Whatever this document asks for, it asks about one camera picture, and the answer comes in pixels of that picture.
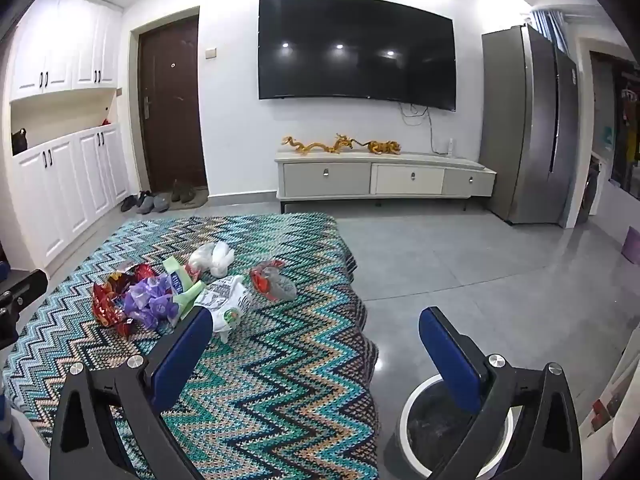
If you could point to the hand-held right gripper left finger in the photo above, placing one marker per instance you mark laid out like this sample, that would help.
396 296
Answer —
180 355

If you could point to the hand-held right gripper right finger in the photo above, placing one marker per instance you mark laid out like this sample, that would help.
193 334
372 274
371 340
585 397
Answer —
450 360

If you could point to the purple wrapper bundle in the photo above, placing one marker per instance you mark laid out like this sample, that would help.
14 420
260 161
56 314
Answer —
150 302

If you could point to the white printed packet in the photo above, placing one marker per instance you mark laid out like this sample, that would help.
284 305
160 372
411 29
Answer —
230 302

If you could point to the white round trash bin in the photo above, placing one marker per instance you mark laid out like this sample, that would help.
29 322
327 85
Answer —
425 430

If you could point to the red snack packet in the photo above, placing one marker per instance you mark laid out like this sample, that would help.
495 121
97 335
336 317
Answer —
107 305

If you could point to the dark red snack wrapper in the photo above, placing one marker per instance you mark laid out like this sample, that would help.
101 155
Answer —
144 273

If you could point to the white plastic bag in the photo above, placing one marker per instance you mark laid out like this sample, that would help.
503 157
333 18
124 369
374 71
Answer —
212 259

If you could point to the red and grey packet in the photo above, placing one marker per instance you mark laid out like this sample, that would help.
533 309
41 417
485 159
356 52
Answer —
272 282

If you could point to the zigzag knitted blanket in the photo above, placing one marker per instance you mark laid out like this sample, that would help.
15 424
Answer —
280 385

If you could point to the white built-in cabinet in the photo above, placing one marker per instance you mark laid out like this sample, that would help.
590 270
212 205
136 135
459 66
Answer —
60 200

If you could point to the black shoe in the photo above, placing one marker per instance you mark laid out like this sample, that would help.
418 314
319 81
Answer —
128 203

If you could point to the grey shoe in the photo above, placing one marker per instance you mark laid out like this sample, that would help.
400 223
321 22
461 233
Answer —
145 201
161 202

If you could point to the olive shoe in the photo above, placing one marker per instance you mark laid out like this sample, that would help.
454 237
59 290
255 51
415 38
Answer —
188 194
176 191

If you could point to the black bag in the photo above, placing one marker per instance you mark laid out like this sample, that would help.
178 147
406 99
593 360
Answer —
19 142

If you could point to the white marble coffee table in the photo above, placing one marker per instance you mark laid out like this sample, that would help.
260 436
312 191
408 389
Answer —
625 390

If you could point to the purple stool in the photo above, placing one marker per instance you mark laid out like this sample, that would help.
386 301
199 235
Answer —
634 242

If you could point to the white television cabinet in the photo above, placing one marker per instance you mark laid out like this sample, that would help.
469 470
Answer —
325 177

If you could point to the golden dragon ornament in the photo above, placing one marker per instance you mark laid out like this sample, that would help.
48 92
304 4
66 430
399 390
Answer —
385 147
345 144
300 145

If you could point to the grey refrigerator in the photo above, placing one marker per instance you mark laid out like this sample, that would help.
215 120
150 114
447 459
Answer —
525 130

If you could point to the dark brown door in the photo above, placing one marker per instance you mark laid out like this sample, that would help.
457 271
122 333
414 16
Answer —
172 110

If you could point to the teal sign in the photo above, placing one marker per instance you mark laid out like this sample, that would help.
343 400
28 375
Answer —
608 136

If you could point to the yellow garment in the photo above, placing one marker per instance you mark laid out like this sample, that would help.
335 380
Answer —
635 145

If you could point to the blue curtain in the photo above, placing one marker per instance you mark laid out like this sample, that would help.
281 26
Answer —
547 27

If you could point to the wall light switch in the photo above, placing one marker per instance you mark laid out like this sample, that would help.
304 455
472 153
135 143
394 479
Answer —
211 53

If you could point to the black wall television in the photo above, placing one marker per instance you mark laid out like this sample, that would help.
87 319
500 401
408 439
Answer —
357 50

